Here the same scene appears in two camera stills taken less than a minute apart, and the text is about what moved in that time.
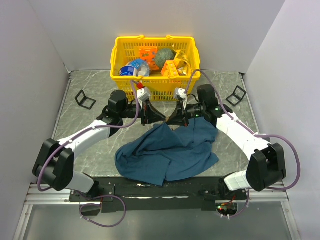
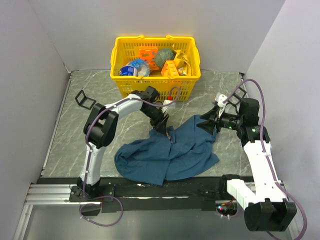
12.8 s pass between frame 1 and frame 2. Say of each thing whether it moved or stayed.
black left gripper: moved
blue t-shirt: stayed
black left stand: stayed
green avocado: stayed
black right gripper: moved
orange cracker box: stayed
